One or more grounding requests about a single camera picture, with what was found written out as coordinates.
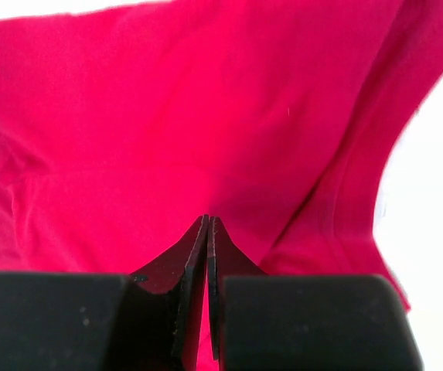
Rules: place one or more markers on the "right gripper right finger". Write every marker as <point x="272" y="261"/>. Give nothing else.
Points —
<point x="224" y="259"/>

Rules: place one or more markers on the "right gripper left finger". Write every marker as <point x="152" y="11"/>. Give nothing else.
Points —
<point x="173" y="285"/>

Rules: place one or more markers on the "red t shirt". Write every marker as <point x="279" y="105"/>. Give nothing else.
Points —
<point x="119" y="128"/>

